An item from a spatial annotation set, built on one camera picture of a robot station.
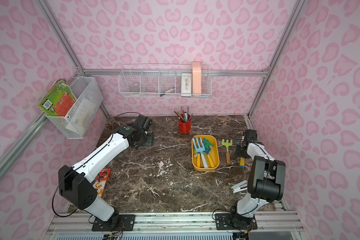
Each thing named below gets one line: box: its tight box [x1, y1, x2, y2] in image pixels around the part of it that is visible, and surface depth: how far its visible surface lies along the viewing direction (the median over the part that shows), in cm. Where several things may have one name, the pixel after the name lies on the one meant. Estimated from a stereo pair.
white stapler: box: [231, 180, 248, 194], surface depth 84 cm
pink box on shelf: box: [192, 61, 202, 94], surface depth 86 cm
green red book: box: [37, 78, 77, 117], surface depth 73 cm
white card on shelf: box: [181, 72, 192, 94], surface depth 93 cm
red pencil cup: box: [178, 120, 192, 134], surface depth 111 cm
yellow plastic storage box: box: [191, 135, 220, 172], surface depth 97 cm
